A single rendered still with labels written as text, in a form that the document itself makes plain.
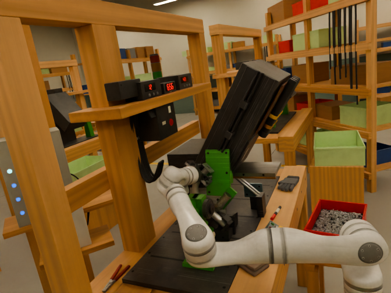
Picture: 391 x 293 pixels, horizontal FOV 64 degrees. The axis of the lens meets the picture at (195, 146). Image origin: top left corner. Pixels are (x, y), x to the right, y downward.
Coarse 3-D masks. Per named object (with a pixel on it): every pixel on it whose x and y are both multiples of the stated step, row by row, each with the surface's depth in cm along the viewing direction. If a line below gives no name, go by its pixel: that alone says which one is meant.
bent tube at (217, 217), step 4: (204, 164) 139; (204, 168) 139; (208, 168) 138; (204, 172) 139; (208, 172) 140; (212, 172) 139; (196, 184) 141; (192, 188) 142; (196, 188) 141; (192, 192) 142; (196, 192) 141; (212, 216) 138; (216, 216) 137; (220, 216) 138; (216, 220) 137; (220, 220) 136; (220, 224) 137; (224, 224) 136
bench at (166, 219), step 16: (304, 208) 209; (160, 224) 162; (304, 224) 212; (128, 256) 138; (112, 272) 128; (304, 272) 222; (96, 288) 120; (112, 288) 118; (128, 288) 117; (144, 288) 116
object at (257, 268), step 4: (252, 264) 113; (256, 264) 112; (260, 264) 112; (264, 264) 113; (268, 264) 114; (244, 268) 114; (248, 268) 113; (252, 268) 111; (256, 268) 111; (260, 268) 112; (264, 268) 112; (248, 272) 112; (252, 272) 111; (256, 272) 111; (260, 272) 111
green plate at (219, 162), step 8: (208, 152) 142; (216, 152) 140; (224, 152) 138; (208, 160) 142; (216, 160) 140; (224, 160) 139; (216, 168) 140; (224, 168) 139; (216, 176) 140; (224, 176) 139; (232, 176) 145; (216, 184) 140; (224, 184) 139; (208, 192) 142; (216, 192) 140
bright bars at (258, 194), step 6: (240, 180) 151; (246, 186) 150; (252, 186) 152; (258, 192) 151; (264, 192) 152; (258, 198) 148; (264, 198) 152; (258, 204) 149; (264, 204) 152; (258, 210) 150; (264, 210) 151; (258, 216) 151
